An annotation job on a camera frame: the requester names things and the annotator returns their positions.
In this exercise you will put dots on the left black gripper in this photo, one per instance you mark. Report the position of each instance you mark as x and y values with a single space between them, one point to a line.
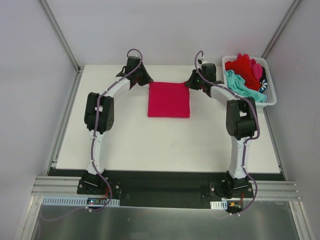
141 77

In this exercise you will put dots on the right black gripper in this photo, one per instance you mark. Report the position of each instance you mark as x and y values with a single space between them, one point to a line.
195 81

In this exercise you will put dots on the magenta pink t shirt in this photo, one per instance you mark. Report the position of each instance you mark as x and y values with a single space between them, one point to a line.
168 100

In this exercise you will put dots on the white plastic laundry basket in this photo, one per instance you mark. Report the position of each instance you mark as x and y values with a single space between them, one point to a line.
269 92

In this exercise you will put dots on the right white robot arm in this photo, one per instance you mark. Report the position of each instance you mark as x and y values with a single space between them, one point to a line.
241 125

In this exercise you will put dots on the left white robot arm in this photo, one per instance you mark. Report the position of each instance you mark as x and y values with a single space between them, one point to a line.
99 118

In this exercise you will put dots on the teal t shirt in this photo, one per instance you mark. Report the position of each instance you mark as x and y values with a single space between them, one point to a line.
237 84

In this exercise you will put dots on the red t shirt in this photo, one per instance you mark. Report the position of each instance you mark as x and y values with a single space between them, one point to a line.
241 66

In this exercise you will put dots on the black white patterned garment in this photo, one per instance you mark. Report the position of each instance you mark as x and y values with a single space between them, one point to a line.
263 85

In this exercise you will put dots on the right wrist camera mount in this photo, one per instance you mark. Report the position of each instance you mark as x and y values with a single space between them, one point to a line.
203 60

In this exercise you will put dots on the left aluminium frame post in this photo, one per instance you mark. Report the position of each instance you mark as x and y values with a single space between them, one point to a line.
58 33

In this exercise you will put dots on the aluminium frame post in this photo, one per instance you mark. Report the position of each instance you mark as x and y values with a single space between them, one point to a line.
289 14
58 33

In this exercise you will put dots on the right white cable duct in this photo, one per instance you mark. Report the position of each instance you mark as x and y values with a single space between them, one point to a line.
226 204

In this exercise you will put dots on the white cable duct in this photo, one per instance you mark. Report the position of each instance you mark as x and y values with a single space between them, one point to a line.
78 201
226 204

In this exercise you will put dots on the right aluminium frame post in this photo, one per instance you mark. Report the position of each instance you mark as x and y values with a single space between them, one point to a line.
289 14

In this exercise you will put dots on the aluminium front rail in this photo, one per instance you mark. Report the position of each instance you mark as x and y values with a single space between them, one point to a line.
286 191

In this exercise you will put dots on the left white cable duct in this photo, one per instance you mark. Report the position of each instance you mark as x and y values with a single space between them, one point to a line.
78 201

